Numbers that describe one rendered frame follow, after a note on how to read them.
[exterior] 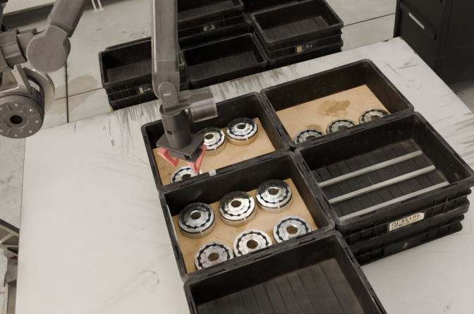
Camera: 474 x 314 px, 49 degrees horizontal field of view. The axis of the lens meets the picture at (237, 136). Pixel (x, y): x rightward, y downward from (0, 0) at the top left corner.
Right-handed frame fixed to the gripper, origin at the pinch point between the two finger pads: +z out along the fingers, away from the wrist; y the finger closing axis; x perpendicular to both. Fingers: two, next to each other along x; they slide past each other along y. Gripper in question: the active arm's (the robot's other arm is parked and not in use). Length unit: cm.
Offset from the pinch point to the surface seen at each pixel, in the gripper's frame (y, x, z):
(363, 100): -25, -66, 23
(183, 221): 3.4, 3.4, 20.4
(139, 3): 205, -219, 108
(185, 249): -0.6, 9.2, 23.3
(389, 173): -42, -37, 23
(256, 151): -1.9, -31.2, 23.2
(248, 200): -10.1, -10.3, 20.2
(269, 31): 50, -143, 57
